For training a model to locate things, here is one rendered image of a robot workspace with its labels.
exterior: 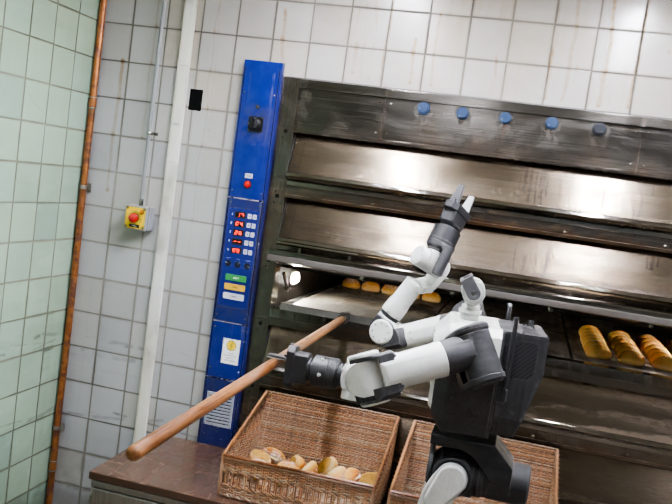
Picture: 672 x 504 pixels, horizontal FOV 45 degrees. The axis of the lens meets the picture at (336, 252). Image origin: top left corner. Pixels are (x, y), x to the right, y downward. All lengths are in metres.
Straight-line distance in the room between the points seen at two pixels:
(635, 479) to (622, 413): 0.25
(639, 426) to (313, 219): 1.45
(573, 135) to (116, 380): 2.11
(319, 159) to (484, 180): 0.65
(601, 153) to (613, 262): 0.40
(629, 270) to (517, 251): 0.40
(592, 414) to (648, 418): 0.20
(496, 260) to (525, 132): 0.49
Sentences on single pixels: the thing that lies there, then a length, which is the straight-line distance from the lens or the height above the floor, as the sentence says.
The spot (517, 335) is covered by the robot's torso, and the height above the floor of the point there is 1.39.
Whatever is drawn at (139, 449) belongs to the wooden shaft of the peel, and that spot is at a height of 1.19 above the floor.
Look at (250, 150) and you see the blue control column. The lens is 3.31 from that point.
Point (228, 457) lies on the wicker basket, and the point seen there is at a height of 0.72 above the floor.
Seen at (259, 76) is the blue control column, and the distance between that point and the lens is 3.33.
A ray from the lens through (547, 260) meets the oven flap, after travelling 3.15.
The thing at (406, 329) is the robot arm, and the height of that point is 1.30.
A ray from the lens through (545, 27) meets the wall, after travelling 3.21.
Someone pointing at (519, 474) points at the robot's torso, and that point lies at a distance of 2.36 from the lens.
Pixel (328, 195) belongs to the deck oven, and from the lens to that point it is 3.24.
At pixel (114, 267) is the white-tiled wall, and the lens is 3.60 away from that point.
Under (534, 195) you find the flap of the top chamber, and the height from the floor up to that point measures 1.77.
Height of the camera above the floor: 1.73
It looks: 5 degrees down
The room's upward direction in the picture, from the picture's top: 8 degrees clockwise
